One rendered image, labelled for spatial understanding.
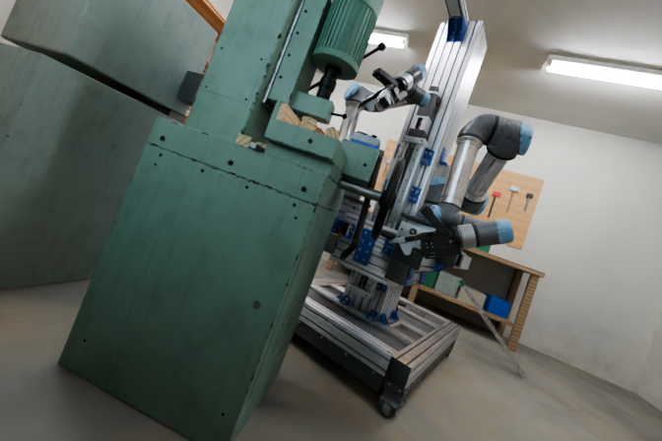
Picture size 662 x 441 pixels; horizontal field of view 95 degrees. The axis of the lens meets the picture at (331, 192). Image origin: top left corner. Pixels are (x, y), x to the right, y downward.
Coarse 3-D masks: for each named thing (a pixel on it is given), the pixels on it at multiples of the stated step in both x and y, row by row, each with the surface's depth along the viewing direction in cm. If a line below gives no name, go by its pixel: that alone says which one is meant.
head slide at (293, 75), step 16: (320, 0) 106; (304, 16) 107; (320, 16) 106; (304, 32) 106; (320, 32) 110; (288, 48) 106; (304, 48) 105; (288, 64) 106; (304, 64) 106; (288, 80) 105; (304, 80) 111; (272, 96) 105; (288, 96) 104
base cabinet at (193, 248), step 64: (128, 192) 93; (192, 192) 89; (256, 192) 86; (128, 256) 90; (192, 256) 87; (256, 256) 84; (320, 256) 121; (128, 320) 88; (192, 320) 85; (256, 320) 82; (128, 384) 86; (192, 384) 83; (256, 384) 87
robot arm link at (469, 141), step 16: (464, 128) 113; (480, 128) 110; (464, 144) 111; (480, 144) 111; (464, 160) 109; (448, 176) 110; (464, 176) 107; (448, 192) 107; (464, 192) 107; (432, 208) 106; (448, 208) 104; (448, 224) 103
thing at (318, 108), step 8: (296, 96) 108; (304, 96) 107; (312, 96) 107; (296, 104) 107; (304, 104) 107; (312, 104) 106; (320, 104) 106; (328, 104) 105; (296, 112) 111; (304, 112) 107; (312, 112) 106; (320, 112) 106; (328, 112) 105; (320, 120) 109; (328, 120) 109
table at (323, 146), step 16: (272, 128) 86; (288, 128) 85; (304, 128) 84; (288, 144) 84; (304, 144) 84; (320, 144) 83; (336, 144) 82; (336, 160) 88; (352, 176) 102; (368, 176) 101
